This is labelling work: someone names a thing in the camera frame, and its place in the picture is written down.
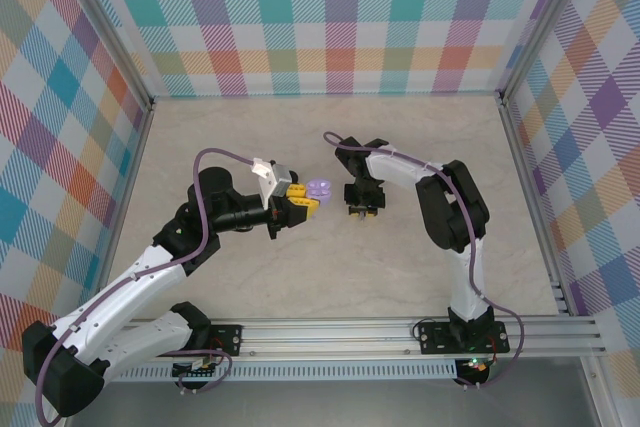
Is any purple round earbud charging case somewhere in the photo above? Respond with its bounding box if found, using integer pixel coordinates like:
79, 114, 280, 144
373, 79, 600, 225
305, 178, 334, 208

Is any black connector circuit board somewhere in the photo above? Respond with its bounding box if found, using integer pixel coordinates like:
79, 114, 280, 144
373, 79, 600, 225
172, 354, 220, 382

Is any circuit board with lights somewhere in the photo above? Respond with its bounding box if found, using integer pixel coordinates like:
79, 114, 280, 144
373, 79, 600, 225
457, 356, 494, 377

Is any grey metal shelf panel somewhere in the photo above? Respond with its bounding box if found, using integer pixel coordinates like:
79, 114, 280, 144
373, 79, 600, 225
64, 379, 601, 427

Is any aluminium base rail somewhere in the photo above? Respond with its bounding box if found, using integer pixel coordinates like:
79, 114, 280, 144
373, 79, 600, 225
99, 316, 606, 361

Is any aluminium table edge rail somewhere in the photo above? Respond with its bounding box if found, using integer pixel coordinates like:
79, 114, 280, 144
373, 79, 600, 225
98, 99, 157, 293
497, 94, 574, 318

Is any white slotted cable duct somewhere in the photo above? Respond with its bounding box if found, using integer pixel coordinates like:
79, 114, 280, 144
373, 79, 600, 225
102, 359, 459, 382

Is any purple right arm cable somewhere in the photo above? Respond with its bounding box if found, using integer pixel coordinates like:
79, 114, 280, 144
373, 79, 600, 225
322, 130, 524, 391

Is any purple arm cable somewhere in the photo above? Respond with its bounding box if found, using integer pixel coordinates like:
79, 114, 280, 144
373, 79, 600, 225
37, 146, 259, 423
322, 130, 524, 391

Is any aluminium corner post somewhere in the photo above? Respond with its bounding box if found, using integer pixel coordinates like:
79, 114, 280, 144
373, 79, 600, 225
58, 0, 155, 113
497, 0, 595, 106

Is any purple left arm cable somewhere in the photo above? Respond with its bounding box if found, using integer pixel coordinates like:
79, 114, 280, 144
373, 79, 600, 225
37, 146, 259, 423

